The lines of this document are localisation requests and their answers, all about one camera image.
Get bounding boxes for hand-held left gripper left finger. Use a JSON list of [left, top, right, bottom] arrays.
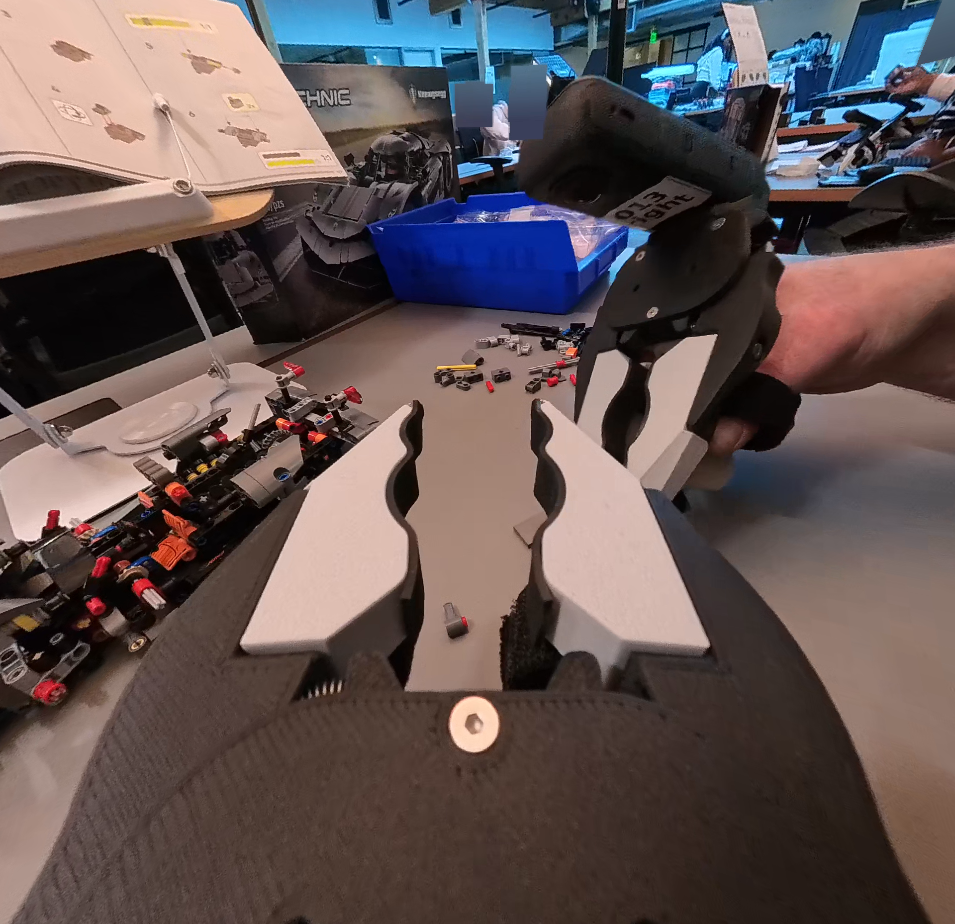
[[239, 400, 425, 656]]

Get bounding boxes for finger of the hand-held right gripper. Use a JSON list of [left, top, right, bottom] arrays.
[[625, 333, 719, 498], [574, 348, 637, 466]]

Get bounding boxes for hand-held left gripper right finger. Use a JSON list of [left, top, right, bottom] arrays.
[[528, 399, 711, 682]]

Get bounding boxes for another person's forearm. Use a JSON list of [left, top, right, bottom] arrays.
[[884, 65, 955, 104]]

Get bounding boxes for person's right forearm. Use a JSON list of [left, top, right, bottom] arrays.
[[865, 244, 955, 404]]

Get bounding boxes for pile of loose lego pieces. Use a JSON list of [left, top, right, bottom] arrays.
[[433, 320, 594, 397]]

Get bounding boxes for large lego car model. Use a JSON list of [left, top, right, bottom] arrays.
[[0, 361, 382, 716]]

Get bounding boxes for upright background lego box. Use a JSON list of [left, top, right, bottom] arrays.
[[720, 2, 788, 160]]

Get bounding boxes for background lego model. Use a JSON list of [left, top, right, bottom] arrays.
[[817, 99, 930, 186]]

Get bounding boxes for dark lego set box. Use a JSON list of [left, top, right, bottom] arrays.
[[205, 62, 460, 343]]

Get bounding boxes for lego instruction booklet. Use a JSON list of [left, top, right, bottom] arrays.
[[0, 0, 348, 205]]

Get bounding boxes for clear plastic bags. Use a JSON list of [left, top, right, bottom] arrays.
[[448, 202, 624, 250]]

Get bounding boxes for blue plastic bin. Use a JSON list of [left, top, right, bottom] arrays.
[[368, 196, 630, 315]]

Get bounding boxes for black pillar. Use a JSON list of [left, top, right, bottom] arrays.
[[608, 0, 634, 82]]

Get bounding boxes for white book stand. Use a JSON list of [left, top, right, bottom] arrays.
[[0, 92, 299, 545]]

